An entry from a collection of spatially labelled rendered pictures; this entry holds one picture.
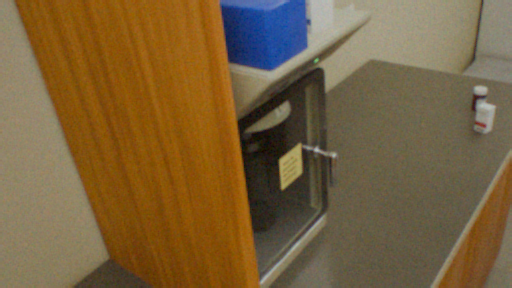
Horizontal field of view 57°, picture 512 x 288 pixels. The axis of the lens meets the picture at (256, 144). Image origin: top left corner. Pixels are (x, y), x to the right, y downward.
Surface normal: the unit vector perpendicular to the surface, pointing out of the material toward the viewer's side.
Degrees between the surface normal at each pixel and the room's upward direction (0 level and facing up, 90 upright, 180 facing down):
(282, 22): 90
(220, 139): 90
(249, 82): 90
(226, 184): 90
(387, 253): 0
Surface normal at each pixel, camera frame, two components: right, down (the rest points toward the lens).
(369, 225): -0.11, -0.84
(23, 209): 0.78, 0.26
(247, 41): -0.62, 0.47
